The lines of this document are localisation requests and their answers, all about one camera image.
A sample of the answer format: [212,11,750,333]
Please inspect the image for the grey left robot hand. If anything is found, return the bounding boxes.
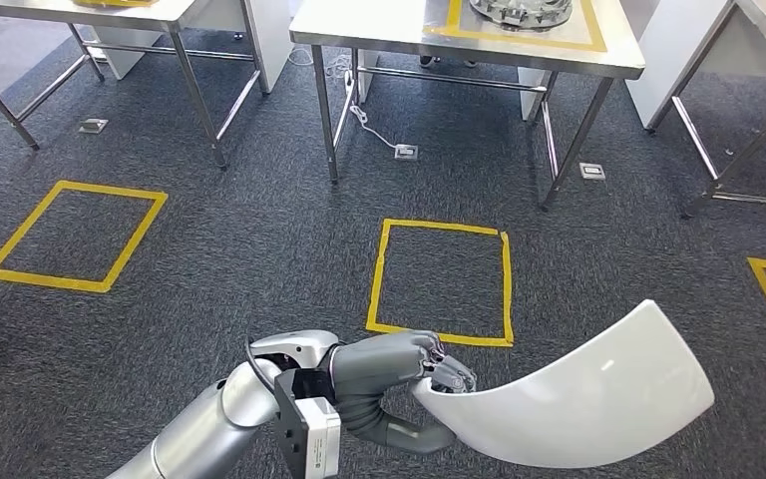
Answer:
[329,330,478,456]

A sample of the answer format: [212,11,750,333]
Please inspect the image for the white curved shell part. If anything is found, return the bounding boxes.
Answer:
[412,298,716,469]

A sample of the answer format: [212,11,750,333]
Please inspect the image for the grey metal disc part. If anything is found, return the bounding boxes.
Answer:
[469,0,575,32]

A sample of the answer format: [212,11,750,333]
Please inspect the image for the person's feet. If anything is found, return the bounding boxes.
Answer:
[419,54,480,70]

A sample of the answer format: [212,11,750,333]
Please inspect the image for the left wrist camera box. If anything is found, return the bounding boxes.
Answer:
[302,396,343,479]

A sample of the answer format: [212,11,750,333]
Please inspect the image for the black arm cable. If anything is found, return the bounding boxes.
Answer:
[243,338,280,392]

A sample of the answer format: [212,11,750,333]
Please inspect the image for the white power cable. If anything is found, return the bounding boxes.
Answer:
[286,44,403,152]

